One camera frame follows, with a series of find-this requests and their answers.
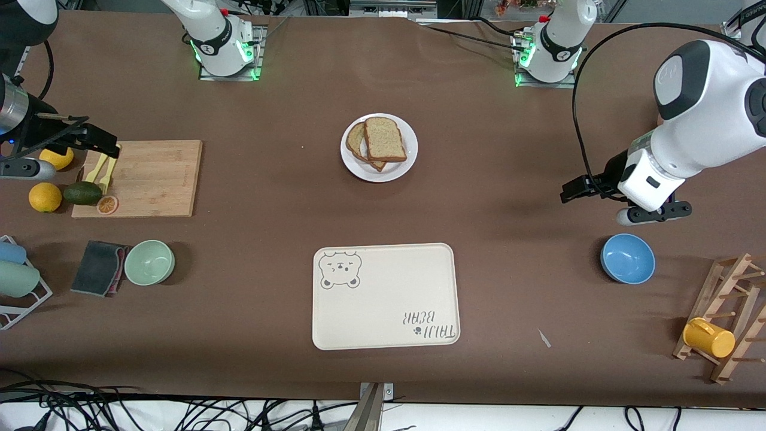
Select wooden cutting board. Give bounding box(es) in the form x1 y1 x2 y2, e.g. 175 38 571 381
71 139 203 218

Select black cable bundle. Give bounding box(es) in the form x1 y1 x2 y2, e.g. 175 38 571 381
0 368 360 431

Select black base cable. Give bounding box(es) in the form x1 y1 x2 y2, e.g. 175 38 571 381
416 21 527 53

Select yellow plastic fork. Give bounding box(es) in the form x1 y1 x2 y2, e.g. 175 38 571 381
99 150 122 195

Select colourful flower bunch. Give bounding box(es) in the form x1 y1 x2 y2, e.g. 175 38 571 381
496 0 540 16

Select grey folded cloth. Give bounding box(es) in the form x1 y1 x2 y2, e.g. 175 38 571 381
70 240 131 298

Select white wire rack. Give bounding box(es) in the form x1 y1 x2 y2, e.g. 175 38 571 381
0 235 53 331

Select wooden mug rack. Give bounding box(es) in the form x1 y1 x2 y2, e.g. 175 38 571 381
672 253 766 385

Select cream tray with bear print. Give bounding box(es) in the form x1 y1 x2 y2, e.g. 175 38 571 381
312 242 461 351

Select green avocado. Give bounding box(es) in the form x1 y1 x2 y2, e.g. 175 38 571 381
63 181 104 207

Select round yellow citrus fruit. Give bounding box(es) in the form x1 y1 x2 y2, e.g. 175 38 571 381
29 182 63 213

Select pale green cup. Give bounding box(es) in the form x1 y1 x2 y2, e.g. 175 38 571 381
0 261 41 298

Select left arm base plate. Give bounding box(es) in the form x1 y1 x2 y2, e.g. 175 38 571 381
512 30 578 90

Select light blue cup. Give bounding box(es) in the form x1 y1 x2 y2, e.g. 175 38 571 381
0 241 28 265

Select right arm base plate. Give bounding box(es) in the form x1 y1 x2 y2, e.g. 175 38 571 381
199 24 268 82

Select blue bowl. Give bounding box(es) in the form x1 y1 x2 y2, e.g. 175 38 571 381
600 233 656 284

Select white round plate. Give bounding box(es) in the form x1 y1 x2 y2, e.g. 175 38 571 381
340 113 418 183

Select yellow mug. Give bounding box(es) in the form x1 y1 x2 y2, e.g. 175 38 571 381
683 317 736 359

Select mint green bowl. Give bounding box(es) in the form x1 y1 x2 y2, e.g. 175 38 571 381
124 239 176 286

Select oval yellow lemon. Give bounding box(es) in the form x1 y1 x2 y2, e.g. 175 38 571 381
39 147 75 171

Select brown bread slice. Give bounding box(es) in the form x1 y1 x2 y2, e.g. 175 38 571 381
345 122 387 172
364 117 408 163

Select metal mounting bracket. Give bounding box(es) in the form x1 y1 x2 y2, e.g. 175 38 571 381
350 382 396 431

